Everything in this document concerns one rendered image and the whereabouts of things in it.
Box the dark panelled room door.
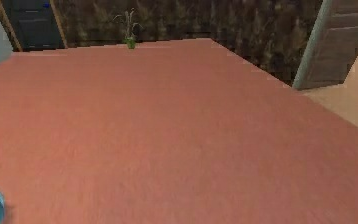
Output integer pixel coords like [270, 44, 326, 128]
[1, 0, 65, 52]

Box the house plant in green pot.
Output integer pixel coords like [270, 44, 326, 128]
[113, 7, 143, 50]

